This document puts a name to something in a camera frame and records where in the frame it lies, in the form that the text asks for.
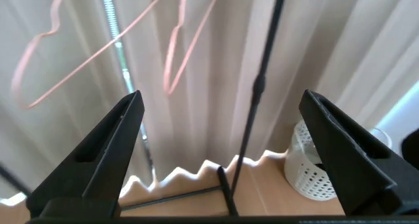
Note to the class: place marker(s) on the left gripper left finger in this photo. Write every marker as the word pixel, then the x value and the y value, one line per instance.
pixel 98 171

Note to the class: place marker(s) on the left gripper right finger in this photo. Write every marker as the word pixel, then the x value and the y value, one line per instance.
pixel 360 178

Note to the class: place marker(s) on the pink clothes hanger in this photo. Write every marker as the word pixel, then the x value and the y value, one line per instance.
pixel 23 58
pixel 167 70

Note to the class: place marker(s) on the white laundry basket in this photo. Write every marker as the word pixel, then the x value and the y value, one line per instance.
pixel 304 181

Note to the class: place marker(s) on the black clothes rack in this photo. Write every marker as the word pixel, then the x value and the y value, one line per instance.
pixel 258 86

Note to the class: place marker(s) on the beige curtain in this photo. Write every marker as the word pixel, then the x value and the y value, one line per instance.
pixel 209 86

